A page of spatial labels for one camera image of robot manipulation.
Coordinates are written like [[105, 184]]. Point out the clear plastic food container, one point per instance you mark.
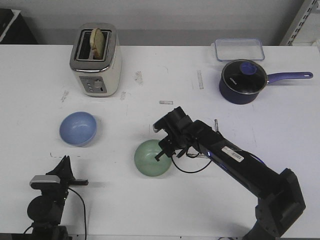
[[229, 49]]

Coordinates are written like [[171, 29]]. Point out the glass pot lid blue knob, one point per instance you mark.
[[244, 76]]

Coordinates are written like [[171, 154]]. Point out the dark blue saucepan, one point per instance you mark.
[[242, 99]]

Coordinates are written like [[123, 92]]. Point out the green bowl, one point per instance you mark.
[[145, 161]]

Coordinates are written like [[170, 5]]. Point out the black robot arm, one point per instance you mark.
[[279, 195], [46, 210]]

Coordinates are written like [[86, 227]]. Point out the white slotted metal rack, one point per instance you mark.
[[304, 29]]

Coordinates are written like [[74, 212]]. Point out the toast slice in toaster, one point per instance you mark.
[[97, 43]]

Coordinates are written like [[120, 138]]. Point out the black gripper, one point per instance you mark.
[[171, 143], [68, 180]]

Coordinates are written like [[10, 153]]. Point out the cream and chrome toaster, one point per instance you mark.
[[97, 77]]

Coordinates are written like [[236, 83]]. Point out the blue bowl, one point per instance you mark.
[[78, 129]]

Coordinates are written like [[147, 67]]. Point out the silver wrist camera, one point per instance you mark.
[[44, 182], [170, 118]]

